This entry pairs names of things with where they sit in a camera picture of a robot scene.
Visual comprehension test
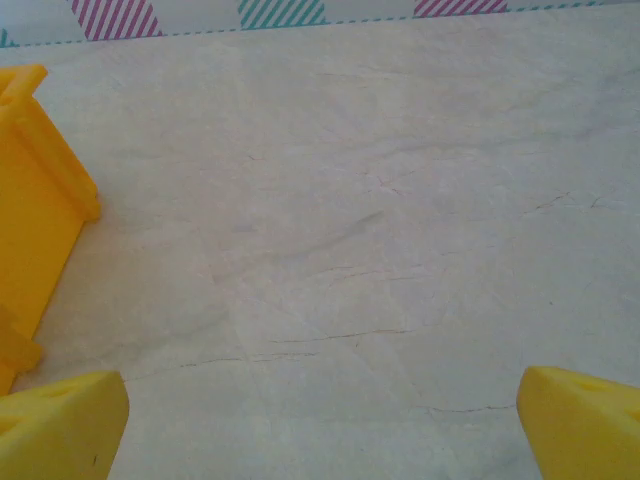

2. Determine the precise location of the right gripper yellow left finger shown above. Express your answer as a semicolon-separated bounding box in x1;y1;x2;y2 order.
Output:
0;370;131;480

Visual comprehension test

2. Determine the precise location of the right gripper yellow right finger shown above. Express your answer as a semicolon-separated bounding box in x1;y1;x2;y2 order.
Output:
516;365;640;480

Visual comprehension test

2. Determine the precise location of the orange plastic container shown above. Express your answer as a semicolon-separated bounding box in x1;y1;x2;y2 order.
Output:
0;63;100;396

